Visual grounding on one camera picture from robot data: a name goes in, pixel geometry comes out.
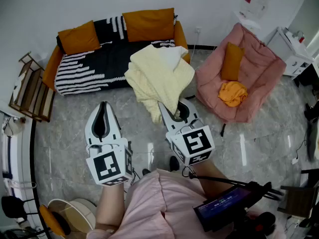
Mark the black display device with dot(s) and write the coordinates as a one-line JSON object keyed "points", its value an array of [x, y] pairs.
{"points": [[221, 206]]}

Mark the black bag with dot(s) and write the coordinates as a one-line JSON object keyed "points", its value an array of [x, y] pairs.
{"points": [[12, 206]]}

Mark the clear plastic container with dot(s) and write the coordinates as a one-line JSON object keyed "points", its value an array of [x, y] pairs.
{"points": [[255, 1]]}

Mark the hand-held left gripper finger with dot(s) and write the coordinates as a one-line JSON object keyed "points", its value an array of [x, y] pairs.
{"points": [[114, 131], [89, 131]]}

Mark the dark wooden stool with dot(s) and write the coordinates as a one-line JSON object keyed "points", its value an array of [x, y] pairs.
{"points": [[299, 200]]}

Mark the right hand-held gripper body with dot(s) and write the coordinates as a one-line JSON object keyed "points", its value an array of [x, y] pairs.
{"points": [[194, 143]]}

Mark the wooden shelf rack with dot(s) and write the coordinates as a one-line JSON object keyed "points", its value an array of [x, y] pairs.
{"points": [[32, 91]]}

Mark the person's black right shoe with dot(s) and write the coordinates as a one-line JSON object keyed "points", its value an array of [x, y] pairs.
{"points": [[174, 163]]}

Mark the pink lounge chair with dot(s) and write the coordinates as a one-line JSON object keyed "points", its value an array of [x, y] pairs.
{"points": [[259, 68]]}

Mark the cream waffle blanket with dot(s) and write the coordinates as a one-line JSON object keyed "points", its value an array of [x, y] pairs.
{"points": [[157, 78]]}

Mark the person's black left shoe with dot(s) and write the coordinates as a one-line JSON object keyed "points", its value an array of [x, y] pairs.
{"points": [[145, 171]]}

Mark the crumpled orange cloth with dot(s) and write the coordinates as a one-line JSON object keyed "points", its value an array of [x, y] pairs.
{"points": [[233, 93]]}

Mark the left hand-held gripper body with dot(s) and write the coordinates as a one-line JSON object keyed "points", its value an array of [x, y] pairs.
{"points": [[109, 163]]}

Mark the orange black chair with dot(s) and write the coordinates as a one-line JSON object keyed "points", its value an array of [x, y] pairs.
{"points": [[51, 219]]}

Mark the person's right forearm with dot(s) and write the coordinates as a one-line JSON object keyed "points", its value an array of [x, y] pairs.
{"points": [[211, 180]]}

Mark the small orange oblong cushion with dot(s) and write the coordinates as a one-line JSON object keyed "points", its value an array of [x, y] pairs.
{"points": [[231, 61]]}

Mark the white cabinet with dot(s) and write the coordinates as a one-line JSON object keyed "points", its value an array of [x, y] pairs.
{"points": [[286, 48]]}

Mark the round white stool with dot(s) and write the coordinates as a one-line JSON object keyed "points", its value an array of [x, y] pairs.
{"points": [[79, 213]]}

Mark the person's pink shirt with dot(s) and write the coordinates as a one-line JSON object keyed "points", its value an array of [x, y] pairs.
{"points": [[154, 208]]}

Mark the person's black shoe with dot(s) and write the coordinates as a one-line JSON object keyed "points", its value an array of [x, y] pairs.
{"points": [[174, 163], [145, 171]]}

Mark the black white patterned blanket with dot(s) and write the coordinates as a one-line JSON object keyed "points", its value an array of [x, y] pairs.
{"points": [[99, 66]]}

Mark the black and white sofa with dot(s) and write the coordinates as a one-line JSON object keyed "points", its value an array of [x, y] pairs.
{"points": [[51, 66]]}

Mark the person's left forearm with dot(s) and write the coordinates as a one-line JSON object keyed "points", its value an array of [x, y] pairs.
{"points": [[111, 205]]}

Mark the orange square cushion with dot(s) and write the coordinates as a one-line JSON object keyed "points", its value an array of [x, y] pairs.
{"points": [[78, 37], [148, 24]]}

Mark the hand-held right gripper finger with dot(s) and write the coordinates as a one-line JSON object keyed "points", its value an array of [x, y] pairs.
{"points": [[168, 121], [195, 117]]}

